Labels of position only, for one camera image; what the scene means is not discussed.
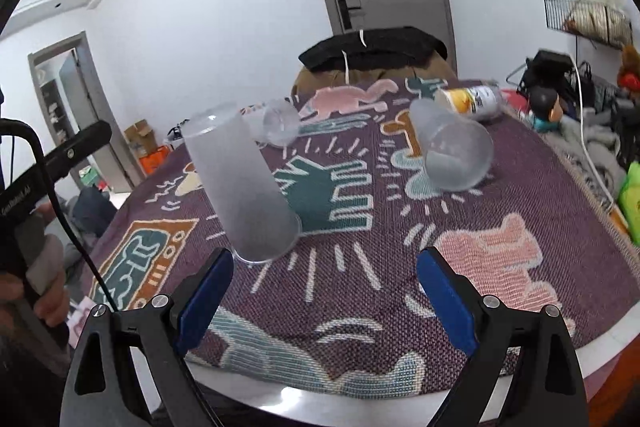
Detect tall frosted plastic cup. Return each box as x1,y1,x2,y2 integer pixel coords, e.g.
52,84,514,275
181,103,300,265

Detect short frosted plastic cup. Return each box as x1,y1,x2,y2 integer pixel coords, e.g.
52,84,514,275
409,98,494,192

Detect left hand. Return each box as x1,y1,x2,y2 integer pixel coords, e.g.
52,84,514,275
0,200,68,338

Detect dark jeans on sofa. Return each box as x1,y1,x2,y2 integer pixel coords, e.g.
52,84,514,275
68,185,117,239

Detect grey open door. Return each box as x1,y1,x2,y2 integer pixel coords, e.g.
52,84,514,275
58,49,129,193

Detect purple patterned woven table cloth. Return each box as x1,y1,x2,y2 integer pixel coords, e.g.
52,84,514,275
81,74,640,396

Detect orange cardboard box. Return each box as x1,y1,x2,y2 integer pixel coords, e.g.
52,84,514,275
139,145,171,176

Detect brown open cardboard box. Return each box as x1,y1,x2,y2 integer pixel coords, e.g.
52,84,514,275
125,119,157,158

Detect cartoon figure toy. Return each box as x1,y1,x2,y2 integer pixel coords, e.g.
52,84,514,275
528,87,564,132

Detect yellow labelled plastic bottle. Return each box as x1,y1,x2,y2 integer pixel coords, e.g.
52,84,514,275
434,84,504,122

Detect black jacket on chair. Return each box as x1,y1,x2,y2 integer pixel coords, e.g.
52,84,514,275
298,26,448,72

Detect brown chair back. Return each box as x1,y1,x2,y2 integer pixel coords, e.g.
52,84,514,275
291,53,460,96

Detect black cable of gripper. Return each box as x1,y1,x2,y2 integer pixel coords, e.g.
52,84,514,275
0,118,124,310

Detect white charging cable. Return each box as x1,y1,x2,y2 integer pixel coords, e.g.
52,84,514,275
569,53,618,212

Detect black wire wall shelf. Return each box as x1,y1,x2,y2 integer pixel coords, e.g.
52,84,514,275
544,0,634,50

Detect black door handle lock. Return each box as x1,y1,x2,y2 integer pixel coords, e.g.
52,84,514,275
337,0,361,31

